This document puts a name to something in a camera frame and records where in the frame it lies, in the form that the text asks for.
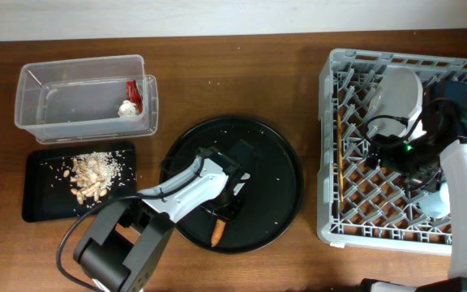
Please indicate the round black tray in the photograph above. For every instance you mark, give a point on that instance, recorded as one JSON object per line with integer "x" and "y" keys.
{"x": 271, "y": 198}

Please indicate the white napkin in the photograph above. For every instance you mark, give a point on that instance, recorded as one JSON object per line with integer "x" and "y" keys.
{"x": 128, "y": 109}

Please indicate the light blue cup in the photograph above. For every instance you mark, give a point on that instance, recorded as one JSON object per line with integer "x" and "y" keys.
{"x": 436, "y": 204}

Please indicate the grey dishwasher rack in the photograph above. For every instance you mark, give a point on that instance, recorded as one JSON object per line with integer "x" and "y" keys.
{"x": 376, "y": 211}

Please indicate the red sauce packet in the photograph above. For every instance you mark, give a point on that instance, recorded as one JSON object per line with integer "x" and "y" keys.
{"x": 133, "y": 95}

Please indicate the grey plate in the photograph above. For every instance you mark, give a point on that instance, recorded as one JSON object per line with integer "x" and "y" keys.
{"x": 398, "y": 94}

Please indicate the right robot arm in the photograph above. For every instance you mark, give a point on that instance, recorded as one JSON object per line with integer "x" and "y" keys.
{"x": 444, "y": 118}

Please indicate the orange carrot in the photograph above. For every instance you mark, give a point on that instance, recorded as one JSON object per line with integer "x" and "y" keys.
{"x": 218, "y": 232}

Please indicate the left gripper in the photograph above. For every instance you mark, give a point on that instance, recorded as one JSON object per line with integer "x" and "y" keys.
{"x": 230, "y": 216}

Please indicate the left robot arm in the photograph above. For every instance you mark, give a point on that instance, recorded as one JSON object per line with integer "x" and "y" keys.
{"x": 124, "y": 244}

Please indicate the food scraps and rice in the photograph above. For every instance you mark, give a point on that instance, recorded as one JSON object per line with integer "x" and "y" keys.
{"x": 92, "y": 175}

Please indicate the clear plastic bin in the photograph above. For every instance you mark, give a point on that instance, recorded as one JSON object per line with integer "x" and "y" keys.
{"x": 77, "y": 100}

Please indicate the black rectangular tray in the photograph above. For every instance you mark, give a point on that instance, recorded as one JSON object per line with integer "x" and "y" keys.
{"x": 47, "y": 191}

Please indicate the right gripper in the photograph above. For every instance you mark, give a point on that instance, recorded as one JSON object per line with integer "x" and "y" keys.
{"x": 387, "y": 158}

